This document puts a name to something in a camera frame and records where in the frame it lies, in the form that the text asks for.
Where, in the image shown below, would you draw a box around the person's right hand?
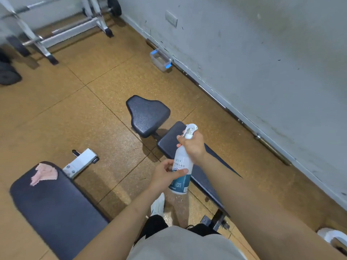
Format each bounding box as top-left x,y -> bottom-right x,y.
176,130 -> 207,165

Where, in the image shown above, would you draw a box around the person's left hand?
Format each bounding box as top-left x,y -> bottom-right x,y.
148,159 -> 189,194

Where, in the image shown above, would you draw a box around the white spray bottle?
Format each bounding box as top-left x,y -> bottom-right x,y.
168,123 -> 198,195

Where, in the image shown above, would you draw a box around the adjustable black weight bench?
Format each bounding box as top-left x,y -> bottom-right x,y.
126,95 -> 242,232

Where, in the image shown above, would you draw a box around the black bench white frame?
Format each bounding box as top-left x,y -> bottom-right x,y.
9,148 -> 110,260

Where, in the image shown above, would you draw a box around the pink white striped cloth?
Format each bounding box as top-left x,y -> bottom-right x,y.
30,163 -> 58,187

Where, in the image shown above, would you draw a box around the person's right forearm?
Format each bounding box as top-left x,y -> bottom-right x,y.
198,154 -> 347,260

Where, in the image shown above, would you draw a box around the person's left forearm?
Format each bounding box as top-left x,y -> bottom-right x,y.
74,186 -> 163,260

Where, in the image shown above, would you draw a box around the white left shoe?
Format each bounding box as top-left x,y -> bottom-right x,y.
150,192 -> 165,217

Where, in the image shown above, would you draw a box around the black trousers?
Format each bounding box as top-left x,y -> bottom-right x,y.
134,215 -> 222,246

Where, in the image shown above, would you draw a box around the grey shirt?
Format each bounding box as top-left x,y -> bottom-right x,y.
127,226 -> 247,260

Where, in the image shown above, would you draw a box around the long steel barbell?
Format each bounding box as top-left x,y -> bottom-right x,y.
146,39 -> 292,165

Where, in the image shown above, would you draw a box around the clear storage box blue clips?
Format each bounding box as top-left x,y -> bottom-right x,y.
150,49 -> 173,72

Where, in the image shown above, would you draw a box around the fixed black plate barbell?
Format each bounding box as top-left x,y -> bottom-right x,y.
7,0 -> 122,57
0,0 -> 68,19

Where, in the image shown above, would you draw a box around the white barbell rack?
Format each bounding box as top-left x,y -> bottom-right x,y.
0,0 -> 114,65

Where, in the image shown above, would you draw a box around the white wall outlet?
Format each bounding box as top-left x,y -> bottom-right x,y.
165,10 -> 178,28

